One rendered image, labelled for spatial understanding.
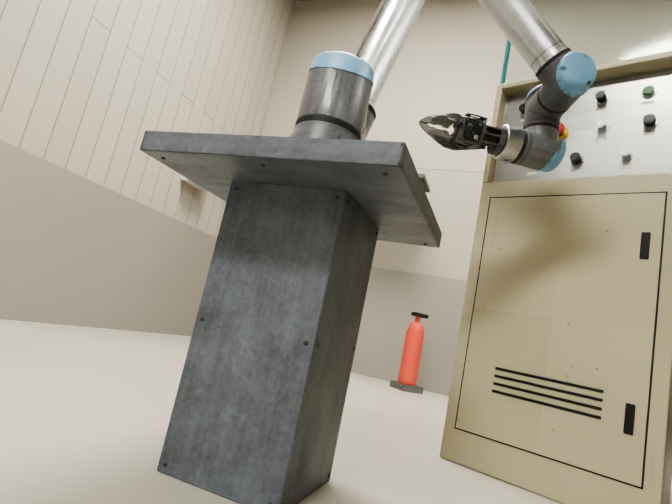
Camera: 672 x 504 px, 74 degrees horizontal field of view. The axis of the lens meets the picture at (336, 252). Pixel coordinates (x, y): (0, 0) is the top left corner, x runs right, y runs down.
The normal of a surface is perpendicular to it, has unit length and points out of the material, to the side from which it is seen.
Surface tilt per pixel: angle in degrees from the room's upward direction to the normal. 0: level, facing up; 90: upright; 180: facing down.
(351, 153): 90
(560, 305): 90
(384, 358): 90
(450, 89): 90
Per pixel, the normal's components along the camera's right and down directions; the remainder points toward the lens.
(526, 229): -0.62, -0.26
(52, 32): 0.92, 0.13
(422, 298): -0.33, -0.23
